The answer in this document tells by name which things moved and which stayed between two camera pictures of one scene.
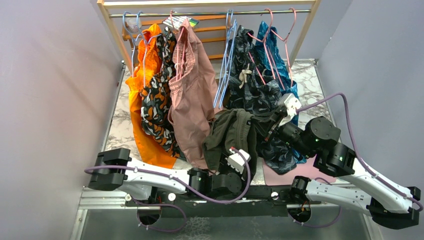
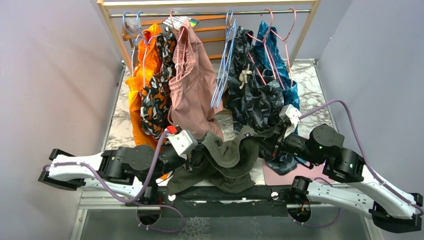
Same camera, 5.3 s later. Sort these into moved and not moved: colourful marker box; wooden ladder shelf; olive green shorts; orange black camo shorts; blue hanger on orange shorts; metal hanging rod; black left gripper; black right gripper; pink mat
Moved: black left gripper; black right gripper; olive green shorts
Not moved: wooden ladder shelf; colourful marker box; orange black camo shorts; blue hanger on orange shorts; metal hanging rod; pink mat
